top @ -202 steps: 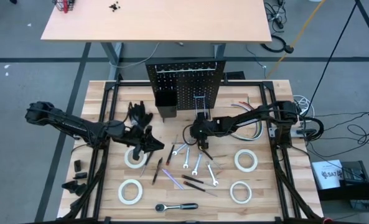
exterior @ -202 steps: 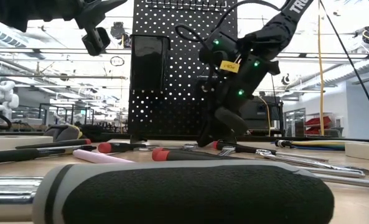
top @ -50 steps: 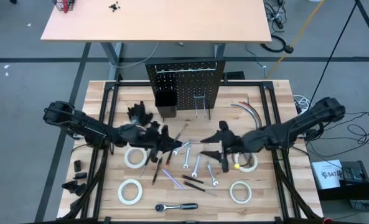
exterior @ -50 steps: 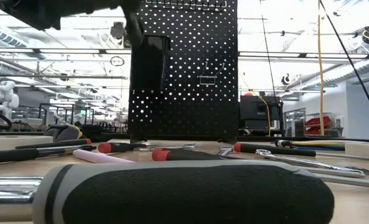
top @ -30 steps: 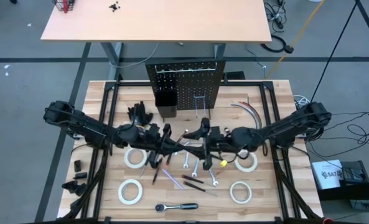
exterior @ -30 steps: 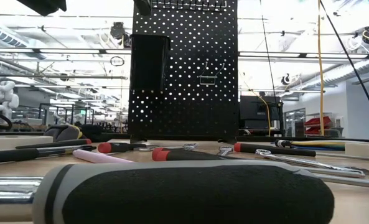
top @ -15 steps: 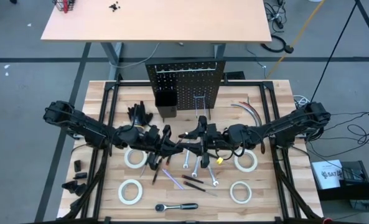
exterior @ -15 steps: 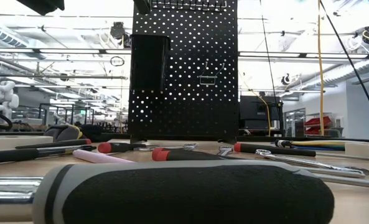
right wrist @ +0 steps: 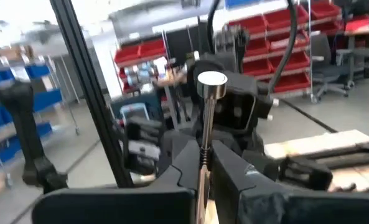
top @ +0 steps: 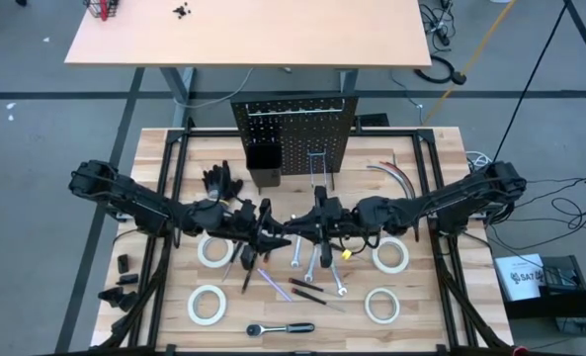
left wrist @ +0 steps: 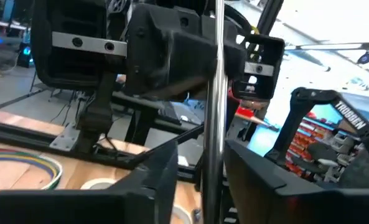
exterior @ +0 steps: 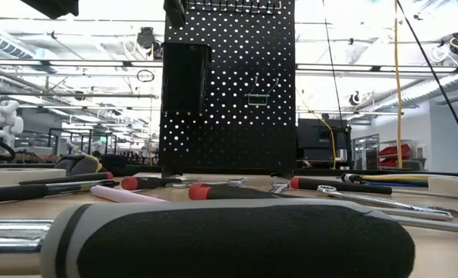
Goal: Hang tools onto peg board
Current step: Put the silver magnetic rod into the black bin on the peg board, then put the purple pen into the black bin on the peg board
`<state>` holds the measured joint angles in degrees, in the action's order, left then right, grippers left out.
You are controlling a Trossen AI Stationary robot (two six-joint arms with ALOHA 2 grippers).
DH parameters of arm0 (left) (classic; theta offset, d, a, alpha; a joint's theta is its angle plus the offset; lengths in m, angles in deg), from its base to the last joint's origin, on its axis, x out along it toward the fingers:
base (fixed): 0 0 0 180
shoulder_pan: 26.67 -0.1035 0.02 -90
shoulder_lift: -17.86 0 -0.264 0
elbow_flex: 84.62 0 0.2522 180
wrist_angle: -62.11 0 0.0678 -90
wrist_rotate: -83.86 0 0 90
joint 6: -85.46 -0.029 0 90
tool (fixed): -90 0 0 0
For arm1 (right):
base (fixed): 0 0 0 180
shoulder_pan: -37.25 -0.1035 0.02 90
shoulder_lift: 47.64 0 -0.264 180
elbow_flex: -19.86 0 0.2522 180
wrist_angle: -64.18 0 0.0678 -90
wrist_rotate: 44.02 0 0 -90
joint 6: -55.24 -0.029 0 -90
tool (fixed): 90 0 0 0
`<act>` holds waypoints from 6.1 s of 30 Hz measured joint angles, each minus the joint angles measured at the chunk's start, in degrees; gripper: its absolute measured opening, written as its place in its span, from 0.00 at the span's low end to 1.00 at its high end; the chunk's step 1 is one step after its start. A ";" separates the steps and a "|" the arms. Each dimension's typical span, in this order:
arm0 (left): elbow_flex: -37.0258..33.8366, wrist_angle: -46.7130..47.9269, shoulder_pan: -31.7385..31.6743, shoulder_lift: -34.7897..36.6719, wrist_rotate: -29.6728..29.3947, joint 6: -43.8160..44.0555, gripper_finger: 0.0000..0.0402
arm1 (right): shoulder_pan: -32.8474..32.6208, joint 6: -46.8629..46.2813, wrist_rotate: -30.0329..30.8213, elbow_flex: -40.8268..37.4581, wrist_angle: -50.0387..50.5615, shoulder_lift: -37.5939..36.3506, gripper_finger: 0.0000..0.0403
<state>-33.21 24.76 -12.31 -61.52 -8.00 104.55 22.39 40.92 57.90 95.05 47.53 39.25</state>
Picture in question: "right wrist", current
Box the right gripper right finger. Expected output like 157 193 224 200
210 139 369 224

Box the blue white container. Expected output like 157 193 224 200
111 93 160 127

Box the brown cardboard box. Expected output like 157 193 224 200
0 45 35 62

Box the wood top work desk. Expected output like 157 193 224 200
343 26 369 90

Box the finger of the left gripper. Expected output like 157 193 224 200
121 115 164 175
279 156 334 191

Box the black aluminium table frame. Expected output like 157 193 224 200
314 141 369 170

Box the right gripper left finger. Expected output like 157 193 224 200
31 139 201 224

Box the red storage bin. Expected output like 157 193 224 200
264 5 309 31
139 38 167 59
269 30 310 51
311 20 344 35
245 37 271 57
269 50 311 72
345 16 369 32
243 57 273 76
269 72 312 93
114 44 141 65
229 14 268 34
309 1 343 20

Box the pale blue cylinder bundle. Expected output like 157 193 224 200
123 60 160 88

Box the black aluminium frame post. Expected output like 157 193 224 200
49 0 134 189

